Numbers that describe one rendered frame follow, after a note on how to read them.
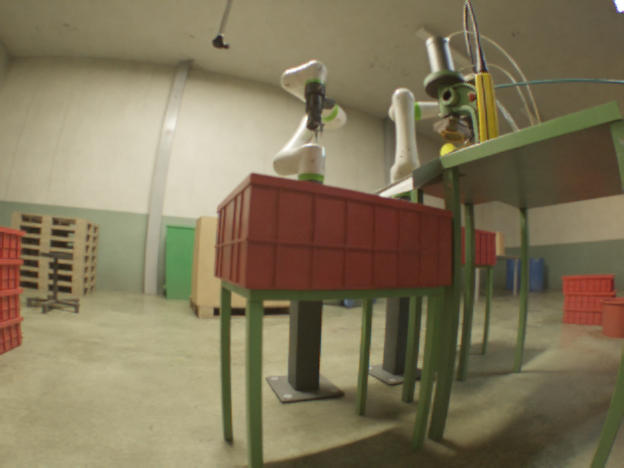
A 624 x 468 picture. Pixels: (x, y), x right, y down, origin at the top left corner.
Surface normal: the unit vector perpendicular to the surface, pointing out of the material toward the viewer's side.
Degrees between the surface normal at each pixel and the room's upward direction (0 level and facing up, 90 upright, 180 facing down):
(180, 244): 94
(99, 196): 90
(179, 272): 94
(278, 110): 90
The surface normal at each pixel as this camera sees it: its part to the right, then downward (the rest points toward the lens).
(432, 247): 0.46, -0.08
